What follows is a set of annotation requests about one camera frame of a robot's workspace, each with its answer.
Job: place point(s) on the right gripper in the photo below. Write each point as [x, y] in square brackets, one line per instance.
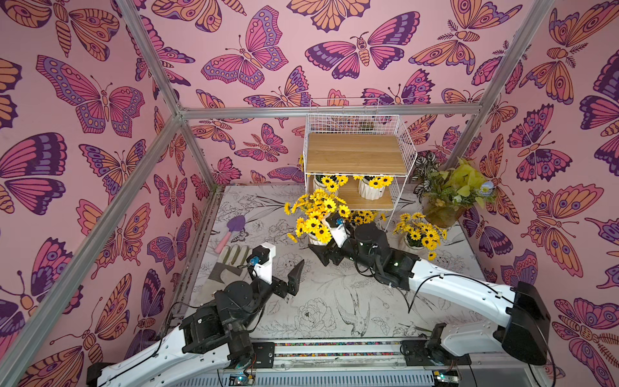
[336, 251]

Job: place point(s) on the aluminium frame bars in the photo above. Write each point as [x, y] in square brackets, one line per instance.
[38, 328]

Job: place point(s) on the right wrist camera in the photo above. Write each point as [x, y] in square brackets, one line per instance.
[336, 224]

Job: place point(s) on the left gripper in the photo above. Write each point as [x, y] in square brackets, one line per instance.
[280, 290]

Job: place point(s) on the purple pink garden trowel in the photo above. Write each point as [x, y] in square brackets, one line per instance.
[234, 225]

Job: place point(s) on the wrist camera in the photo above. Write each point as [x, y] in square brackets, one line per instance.
[336, 224]
[260, 262]

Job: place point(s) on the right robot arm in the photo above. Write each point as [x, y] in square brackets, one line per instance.
[517, 321]

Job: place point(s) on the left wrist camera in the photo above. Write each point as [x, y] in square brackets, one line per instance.
[260, 262]

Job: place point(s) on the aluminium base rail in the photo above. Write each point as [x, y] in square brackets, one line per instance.
[378, 362]

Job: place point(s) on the white green gardening glove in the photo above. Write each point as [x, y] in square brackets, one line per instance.
[230, 265]

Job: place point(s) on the white wire wooden shelf unit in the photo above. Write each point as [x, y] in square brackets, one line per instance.
[359, 144]

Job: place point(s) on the sunflower pot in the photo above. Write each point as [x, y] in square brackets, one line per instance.
[359, 218]
[373, 188]
[330, 183]
[313, 211]
[418, 236]

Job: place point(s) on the green leafy potted plant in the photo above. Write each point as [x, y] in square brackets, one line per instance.
[446, 194]

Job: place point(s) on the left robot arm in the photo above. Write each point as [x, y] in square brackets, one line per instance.
[216, 335]

